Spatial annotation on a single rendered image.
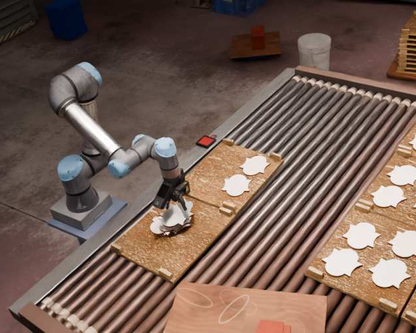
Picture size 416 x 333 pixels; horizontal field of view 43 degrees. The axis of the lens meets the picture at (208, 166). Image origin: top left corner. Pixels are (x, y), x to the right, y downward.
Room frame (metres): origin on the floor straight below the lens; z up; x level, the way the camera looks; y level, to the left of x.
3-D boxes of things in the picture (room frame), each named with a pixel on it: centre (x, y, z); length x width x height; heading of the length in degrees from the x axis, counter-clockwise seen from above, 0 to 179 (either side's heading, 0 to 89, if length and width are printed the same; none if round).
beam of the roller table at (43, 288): (2.08, 0.10, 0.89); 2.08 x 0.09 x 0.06; 137
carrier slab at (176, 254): (1.59, 0.19, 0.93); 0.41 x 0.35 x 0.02; 137
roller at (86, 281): (2.00, 0.01, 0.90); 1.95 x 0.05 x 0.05; 137
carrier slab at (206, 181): (1.91, -0.09, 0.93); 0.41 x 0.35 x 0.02; 138
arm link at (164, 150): (1.63, 0.15, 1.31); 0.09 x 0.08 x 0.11; 45
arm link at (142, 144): (1.69, 0.23, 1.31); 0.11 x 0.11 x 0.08; 45
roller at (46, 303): (2.03, 0.05, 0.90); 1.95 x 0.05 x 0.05; 137
